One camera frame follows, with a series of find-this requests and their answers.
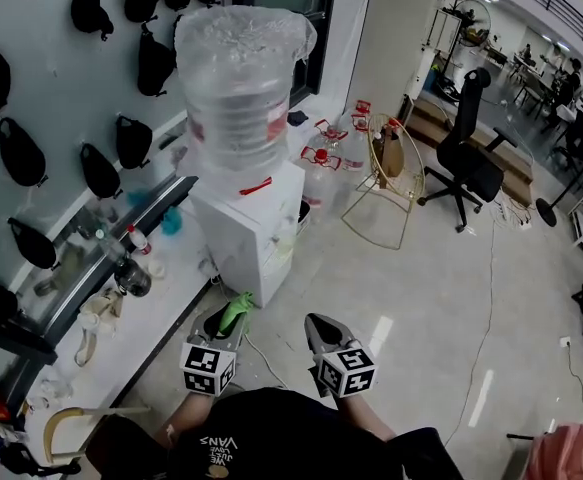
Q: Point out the person's left forearm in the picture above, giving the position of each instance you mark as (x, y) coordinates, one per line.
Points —
(186, 415)

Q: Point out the white water dispenser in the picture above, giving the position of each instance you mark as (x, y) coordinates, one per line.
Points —
(251, 248)

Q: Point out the white paper cup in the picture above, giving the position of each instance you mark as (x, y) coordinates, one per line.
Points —
(156, 269)

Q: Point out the white power strip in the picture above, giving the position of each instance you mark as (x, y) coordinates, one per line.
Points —
(503, 213)

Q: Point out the person's black shirt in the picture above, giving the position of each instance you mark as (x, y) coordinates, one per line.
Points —
(281, 428)

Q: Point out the black office chair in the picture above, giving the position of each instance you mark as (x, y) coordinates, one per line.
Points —
(466, 168)

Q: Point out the dark blue cloth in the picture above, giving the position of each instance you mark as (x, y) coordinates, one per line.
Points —
(298, 118)

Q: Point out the wooden chair with red seat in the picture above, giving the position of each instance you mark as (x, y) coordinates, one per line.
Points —
(53, 430)

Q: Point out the dark glass jar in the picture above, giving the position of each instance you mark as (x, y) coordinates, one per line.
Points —
(133, 280)

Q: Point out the beige tote bag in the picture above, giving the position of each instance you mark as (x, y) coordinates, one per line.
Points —
(101, 310)

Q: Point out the green cup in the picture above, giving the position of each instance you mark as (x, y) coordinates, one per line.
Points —
(233, 313)

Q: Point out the person's right forearm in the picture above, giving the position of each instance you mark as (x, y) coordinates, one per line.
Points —
(366, 415)

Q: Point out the black floor fan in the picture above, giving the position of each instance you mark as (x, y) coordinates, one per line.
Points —
(473, 23)

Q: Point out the clear jug with red cap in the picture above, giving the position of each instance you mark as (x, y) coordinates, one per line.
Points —
(355, 148)
(331, 140)
(321, 183)

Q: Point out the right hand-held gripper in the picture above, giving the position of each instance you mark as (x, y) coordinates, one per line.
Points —
(346, 373)

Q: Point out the group of black wall bags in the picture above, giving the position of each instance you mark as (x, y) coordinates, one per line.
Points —
(21, 153)

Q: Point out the white floor socket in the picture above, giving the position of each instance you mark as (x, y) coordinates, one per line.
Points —
(565, 341)

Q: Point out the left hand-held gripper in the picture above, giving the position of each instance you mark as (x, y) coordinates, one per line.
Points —
(206, 368)

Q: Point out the clear plastic bottle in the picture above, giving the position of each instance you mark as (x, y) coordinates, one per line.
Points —
(111, 245)

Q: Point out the white bottle with red cap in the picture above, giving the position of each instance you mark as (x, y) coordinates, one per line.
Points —
(140, 242)

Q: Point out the clear wrapped water jug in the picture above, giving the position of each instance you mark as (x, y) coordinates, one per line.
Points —
(236, 108)

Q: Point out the red plastic strip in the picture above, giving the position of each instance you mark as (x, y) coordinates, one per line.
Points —
(256, 187)

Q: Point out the pink cloth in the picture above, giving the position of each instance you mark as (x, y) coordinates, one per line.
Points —
(561, 453)

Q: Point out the teal scrub ball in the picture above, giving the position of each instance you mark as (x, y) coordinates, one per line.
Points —
(172, 222)

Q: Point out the black round stand base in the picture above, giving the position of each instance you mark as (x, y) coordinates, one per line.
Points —
(546, 213)

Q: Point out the black clothes rack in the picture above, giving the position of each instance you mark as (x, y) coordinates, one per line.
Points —
(521, 436)

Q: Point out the brown paper bag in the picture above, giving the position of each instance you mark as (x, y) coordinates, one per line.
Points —
(391, 158)

